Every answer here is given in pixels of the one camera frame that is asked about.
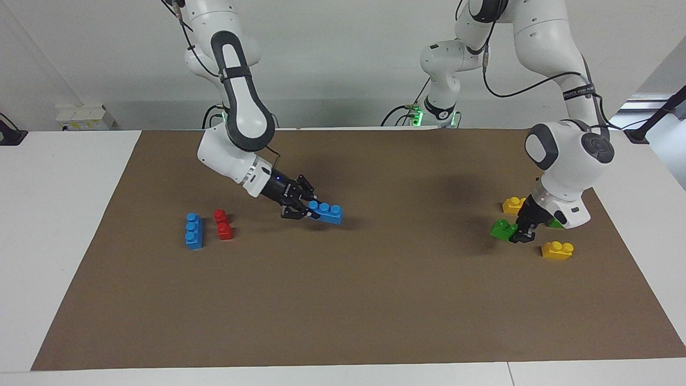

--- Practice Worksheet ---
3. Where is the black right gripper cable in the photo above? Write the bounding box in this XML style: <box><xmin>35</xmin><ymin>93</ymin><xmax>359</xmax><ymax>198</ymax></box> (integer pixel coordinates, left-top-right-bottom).
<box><xmin>170</xmin><ymin>0</ymin><xmax>226</xmax><ymax>81</ymax></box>

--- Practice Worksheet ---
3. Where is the black table clamp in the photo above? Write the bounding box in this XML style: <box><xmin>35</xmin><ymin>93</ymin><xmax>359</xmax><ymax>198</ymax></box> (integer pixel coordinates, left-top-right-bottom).
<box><xmin>0</xmin><ymin>113</ymin><xmax>28</xmax><ymax>146</ymax></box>

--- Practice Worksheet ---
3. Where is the black right arm base cable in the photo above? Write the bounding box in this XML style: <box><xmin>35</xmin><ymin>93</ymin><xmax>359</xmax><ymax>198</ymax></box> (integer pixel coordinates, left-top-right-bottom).
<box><xmin>202</xmin><ymin>104</ymin><xmax>226</xmax><ymax>130</ymax></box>

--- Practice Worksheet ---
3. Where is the white cardboard box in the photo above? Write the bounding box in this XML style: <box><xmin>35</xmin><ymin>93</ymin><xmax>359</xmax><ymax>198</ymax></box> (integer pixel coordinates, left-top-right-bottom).
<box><xmin>55</xmin><ymin>105</ymin><xmax>116</xmax><ymax>131</ymax></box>

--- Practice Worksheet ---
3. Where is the yellow two-stud toy brick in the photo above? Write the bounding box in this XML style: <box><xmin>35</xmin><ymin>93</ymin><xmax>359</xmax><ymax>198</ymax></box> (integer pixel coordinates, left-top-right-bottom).
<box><xmin>541</xmin><ymin>241</ymin><xmax>575</xmax><ymax>262</ymax></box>
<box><xmin>502</xmin><ymin>196</ymin><xmax>529</xmax><ymax>216</ymax></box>

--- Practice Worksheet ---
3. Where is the black left arm base cable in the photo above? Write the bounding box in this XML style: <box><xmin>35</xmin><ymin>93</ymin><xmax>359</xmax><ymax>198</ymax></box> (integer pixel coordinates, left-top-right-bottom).
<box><xmin>380</xmin><ymin>78</ymin><xmax>433</xmax><ymax>127</ymax></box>

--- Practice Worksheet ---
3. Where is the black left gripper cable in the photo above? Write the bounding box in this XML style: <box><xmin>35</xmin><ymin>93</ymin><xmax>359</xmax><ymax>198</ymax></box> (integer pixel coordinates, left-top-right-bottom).
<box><xmin>481</xmin><ymin>45</ymin><xmax>613</xmax><ymax>128</ymax></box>

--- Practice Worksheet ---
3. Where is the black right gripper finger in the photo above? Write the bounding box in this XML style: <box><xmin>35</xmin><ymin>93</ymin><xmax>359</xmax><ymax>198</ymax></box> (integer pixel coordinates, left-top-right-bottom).
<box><xmin>297</xmin><ymin>174</ymin><xmax>317</xmax><ymax>204</ymax></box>
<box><xmin>280</xmin><ymin>204</ymin><xmax>317</xmax><ymax>221</ymax></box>

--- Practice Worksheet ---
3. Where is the black camera stand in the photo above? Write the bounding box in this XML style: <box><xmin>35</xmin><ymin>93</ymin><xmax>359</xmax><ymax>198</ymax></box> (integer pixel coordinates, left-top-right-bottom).
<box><xmin>624</xmin><ymin>85</ymin><xmax>686</xmax><ymax>145</ymax></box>

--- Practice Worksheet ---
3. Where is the brown table mat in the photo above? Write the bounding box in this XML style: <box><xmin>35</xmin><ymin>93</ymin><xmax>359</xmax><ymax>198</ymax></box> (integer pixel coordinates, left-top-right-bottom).
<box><xmin>31</xmin><ymin>128</ymin><xmax>686</xmax><ymax>372</ymax></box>

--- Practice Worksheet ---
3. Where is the black arm base cable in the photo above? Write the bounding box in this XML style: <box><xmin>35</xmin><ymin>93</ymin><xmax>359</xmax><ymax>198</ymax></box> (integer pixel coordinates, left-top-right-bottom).
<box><xmin>380</xmin><ymin>78</ymin><xmax>433</xmax><ymax>127</ymax></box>
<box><xmin>202</xmin><ymin>104</ymin><xmax>226</xmax><ymax>130</ymax></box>

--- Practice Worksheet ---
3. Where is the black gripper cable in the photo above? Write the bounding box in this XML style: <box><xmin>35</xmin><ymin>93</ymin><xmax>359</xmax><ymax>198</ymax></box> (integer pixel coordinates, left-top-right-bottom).
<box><xmin>481</xmin><ymin>45</ymin><xmax>613</xmax><ymax>128</ymax></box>
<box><xmin>170</xmin><ymin>0</ymin><xmax>226</xmax><ymax>81</ymax></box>

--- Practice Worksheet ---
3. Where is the blue three-stud toy brick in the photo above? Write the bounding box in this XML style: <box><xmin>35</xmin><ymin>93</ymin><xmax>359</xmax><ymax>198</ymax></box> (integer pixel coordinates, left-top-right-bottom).
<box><xmin>185</xmin><ymin>212</ymin><xmax>205</xmax><ymax>250</ymax></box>
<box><xmin>308</xmin><ymin>199</ymin><xmax>344</xmax><ymax>225</ymax></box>

